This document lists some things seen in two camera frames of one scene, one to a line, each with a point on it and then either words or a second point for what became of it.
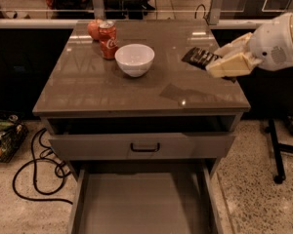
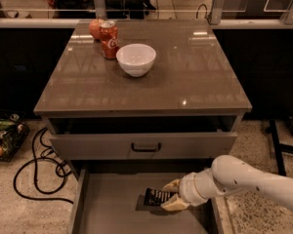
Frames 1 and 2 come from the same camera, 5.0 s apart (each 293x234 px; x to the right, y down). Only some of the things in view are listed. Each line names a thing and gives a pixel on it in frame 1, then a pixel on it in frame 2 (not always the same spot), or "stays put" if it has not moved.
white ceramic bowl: (134, 58) stays put
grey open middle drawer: (144, 198) stays put
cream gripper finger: (237, 47) → (173, 186)
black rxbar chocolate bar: (199, 58) → (154, 197)
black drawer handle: (145, 149) stays put
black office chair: (72, 0) stays put
